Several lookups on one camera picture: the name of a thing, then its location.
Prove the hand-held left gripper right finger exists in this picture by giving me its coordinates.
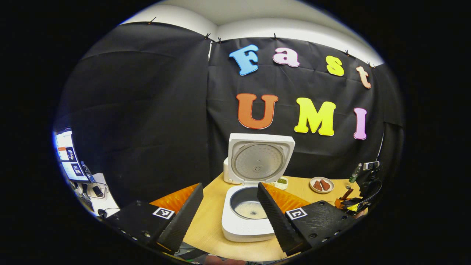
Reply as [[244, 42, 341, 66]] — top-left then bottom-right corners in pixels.
[[257, 182, 356, 257]]

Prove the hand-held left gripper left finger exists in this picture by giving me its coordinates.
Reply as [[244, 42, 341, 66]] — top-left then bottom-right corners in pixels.
[[105, 183, 204, 254]]

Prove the white rice cooker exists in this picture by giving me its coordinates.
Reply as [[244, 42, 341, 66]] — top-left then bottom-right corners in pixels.
[[222, 133, 296, 243]]

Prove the white round plate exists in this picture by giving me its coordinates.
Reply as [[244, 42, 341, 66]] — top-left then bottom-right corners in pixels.
[[309, 177, 334, 194]]

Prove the white toaster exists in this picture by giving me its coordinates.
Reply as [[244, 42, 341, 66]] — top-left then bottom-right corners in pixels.
[[223, 158, 236, 184]]

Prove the white side desk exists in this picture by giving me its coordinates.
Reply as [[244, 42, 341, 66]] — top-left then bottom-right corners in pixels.
[[75, 172, 120, 218]]

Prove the black backdrop cloth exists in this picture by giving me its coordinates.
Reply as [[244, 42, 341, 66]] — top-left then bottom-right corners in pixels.
[[53, 21, 405, 206]]

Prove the computer monitor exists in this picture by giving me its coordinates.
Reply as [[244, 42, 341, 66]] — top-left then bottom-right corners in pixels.
[[54, 127, 91, 183]]

